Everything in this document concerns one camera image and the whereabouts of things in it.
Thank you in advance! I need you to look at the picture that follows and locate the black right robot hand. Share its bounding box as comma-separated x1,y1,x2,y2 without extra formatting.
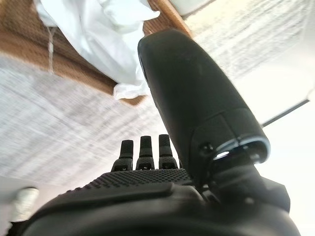
14,29,302,236

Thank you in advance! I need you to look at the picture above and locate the white garment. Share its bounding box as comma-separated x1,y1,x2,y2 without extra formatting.
33,0,161,100

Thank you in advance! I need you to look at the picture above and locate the brown wooden laundry basket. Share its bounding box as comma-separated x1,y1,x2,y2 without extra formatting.
0,0,193,107

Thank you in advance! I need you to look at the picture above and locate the black floor track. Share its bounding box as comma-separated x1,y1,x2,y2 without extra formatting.
261,98,311,127

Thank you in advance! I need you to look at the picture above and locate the grey striped area rug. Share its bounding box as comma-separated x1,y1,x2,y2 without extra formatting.
0,0,315,185

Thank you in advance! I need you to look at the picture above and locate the silver robot leg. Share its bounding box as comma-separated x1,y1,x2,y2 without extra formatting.
9,187,40,223

